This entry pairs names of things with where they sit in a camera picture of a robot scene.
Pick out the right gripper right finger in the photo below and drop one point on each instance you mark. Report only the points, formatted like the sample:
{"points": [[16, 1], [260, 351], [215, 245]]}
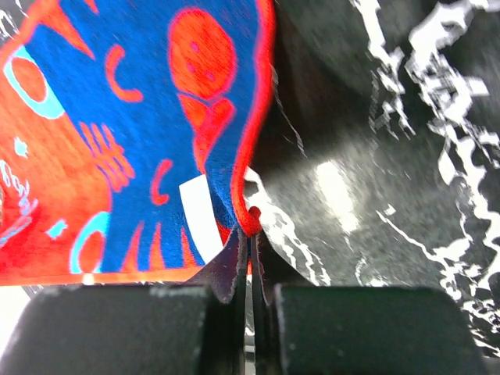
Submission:
{"points": [[301, 328]]}

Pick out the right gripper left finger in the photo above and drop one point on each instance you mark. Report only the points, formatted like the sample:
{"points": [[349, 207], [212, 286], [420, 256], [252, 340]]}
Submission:
{"points": [[194, 327]]}

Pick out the red and blue towel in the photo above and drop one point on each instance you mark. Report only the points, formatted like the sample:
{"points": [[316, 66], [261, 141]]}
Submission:
{"points": [[126, 131]]}

